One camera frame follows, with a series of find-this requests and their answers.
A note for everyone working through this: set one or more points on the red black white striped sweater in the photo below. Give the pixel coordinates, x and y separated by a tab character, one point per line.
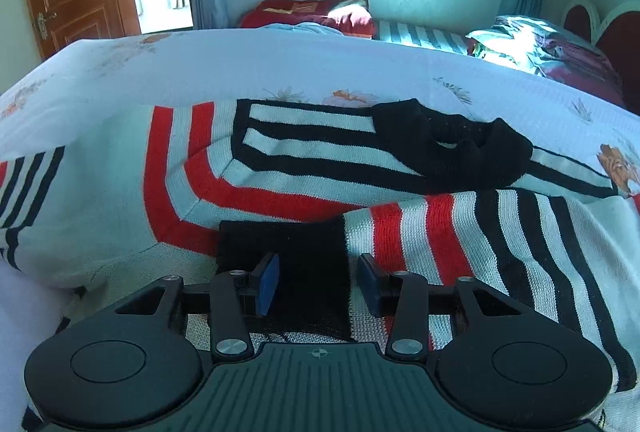
310	161

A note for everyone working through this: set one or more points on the red pillow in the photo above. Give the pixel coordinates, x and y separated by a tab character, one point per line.
320	14

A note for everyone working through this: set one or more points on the folded maroon quilt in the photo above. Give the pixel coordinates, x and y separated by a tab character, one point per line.
550	51

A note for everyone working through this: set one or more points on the grey white striped sheet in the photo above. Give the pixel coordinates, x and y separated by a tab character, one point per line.
425	37

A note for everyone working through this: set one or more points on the red scalloped headboard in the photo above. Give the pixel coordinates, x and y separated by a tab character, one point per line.
620	36

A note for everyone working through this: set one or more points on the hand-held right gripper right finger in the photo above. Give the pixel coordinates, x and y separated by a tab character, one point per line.
368	283

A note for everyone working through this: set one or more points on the floral bed sheet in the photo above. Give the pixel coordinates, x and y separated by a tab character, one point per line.
320	66

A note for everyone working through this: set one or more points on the light blue cloth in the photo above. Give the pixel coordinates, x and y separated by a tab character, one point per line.
300	28

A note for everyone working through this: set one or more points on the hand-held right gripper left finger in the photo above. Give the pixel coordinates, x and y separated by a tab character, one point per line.
270	281

